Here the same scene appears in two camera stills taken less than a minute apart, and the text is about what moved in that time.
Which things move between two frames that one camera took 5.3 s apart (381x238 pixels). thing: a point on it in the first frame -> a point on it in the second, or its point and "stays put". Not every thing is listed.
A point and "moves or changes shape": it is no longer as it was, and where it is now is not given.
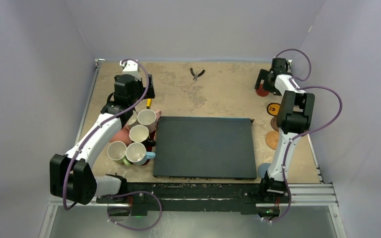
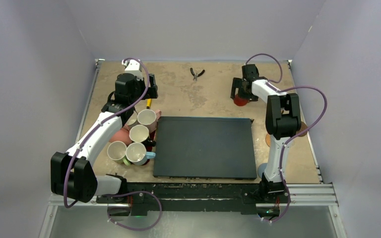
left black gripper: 150,94 stays put
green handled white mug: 116,151 stays put
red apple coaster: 261,91 moves or changes shape
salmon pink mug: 123,136 stays put
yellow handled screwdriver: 149,101 stays put
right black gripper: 262,80 -> 239,85
